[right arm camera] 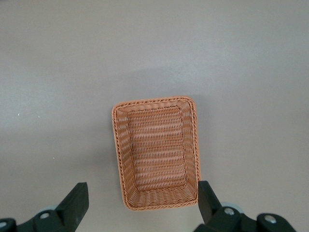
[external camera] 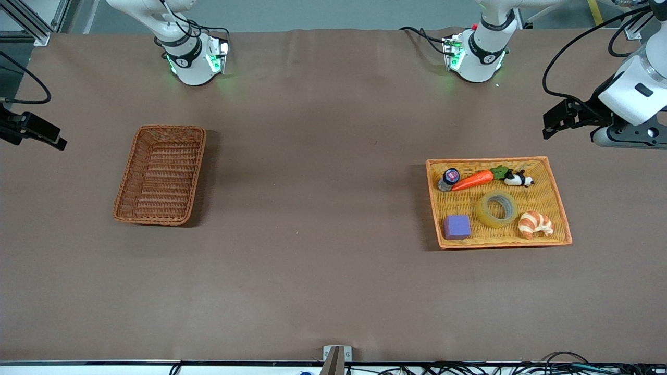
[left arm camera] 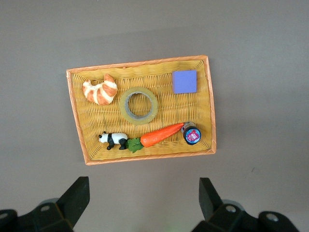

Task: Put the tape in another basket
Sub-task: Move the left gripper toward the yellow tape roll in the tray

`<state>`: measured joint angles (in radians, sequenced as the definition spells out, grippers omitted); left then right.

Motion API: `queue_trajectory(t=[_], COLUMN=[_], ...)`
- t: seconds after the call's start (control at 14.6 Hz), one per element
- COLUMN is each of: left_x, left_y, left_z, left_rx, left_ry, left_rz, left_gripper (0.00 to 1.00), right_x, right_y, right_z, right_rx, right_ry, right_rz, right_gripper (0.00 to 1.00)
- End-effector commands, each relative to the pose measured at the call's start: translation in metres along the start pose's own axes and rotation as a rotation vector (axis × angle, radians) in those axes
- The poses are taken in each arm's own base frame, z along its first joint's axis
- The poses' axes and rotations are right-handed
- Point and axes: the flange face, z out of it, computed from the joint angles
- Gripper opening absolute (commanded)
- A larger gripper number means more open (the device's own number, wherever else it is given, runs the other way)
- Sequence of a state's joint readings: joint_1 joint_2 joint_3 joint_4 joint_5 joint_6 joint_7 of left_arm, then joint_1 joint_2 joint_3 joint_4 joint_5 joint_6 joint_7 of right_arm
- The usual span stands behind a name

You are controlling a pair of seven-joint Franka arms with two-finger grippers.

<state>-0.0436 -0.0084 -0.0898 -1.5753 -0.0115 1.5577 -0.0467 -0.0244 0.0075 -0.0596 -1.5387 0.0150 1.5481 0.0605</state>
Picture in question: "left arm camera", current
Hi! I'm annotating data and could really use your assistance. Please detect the small jar with pink lid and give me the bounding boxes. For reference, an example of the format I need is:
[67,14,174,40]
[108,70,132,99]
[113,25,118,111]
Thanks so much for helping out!
[180,121,202,146]

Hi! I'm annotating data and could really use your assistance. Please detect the purple foam cube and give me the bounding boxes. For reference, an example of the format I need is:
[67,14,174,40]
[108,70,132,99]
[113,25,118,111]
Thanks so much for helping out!
[171,70,198,94]

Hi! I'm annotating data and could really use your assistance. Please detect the toy carrot with green leaves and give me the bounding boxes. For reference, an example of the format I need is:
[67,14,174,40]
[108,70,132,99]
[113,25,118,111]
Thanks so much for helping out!
[125,122,185,154]

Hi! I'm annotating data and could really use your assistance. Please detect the yellow wicker basket orange rim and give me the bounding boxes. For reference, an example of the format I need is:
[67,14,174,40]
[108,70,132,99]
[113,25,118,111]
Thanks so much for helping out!
[66,55,217,166]

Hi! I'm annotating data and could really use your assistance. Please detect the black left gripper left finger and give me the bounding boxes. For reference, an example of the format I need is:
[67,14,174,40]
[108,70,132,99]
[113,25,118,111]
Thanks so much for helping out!
[0,176,91,232]

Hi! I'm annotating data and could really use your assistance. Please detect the toy croissant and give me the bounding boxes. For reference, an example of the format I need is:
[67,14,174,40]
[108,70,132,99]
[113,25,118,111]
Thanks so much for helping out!
[82,73,118,106]

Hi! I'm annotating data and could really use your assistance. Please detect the clear packing tape roll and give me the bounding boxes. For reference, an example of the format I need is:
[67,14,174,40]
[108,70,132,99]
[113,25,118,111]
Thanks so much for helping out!
[118,87,159,126]

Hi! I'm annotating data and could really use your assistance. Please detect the toy panda figure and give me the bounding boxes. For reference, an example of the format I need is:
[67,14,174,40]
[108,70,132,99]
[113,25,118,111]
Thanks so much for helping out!
[98,131,128,151]

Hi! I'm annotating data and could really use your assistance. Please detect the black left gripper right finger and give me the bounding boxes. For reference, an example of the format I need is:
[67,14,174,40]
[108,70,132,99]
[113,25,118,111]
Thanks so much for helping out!
[190,177,300,232]

